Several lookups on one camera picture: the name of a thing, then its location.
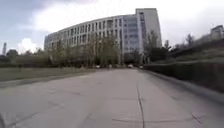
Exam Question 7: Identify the grass lawn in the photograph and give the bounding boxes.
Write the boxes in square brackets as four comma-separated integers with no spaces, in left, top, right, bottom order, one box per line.
[0,66,98,83]

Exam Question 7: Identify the dark trimmed hedge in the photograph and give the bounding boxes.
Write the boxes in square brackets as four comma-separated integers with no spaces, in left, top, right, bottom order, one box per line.
[142,60,224,94]

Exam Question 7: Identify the grey concrete slab road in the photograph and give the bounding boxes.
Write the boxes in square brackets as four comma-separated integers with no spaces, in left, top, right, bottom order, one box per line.
[0,68,224,128]

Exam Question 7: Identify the dark evergreen trees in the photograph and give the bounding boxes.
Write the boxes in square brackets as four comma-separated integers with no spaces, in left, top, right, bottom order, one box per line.
[143,30,174,64]

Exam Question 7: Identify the grey kerb strip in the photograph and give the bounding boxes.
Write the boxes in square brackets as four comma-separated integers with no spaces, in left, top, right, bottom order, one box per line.
[0,70,98,90]

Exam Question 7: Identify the large curved grey building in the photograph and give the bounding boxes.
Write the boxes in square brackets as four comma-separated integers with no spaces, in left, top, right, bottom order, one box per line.
[43,7,163,64]

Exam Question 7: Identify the row of parked cars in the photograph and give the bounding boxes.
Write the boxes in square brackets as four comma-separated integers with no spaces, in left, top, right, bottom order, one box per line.
[93,63,144,70]

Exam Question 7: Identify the small grey building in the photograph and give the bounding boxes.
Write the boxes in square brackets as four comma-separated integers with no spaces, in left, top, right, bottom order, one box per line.
[210,24,224,40]

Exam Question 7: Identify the row of trees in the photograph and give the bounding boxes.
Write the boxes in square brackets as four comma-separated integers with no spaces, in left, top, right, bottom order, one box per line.
[5,33,122,68]

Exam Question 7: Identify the grassy slope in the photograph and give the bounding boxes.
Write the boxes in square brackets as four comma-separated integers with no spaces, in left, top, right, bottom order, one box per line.
[156,39,224,65]

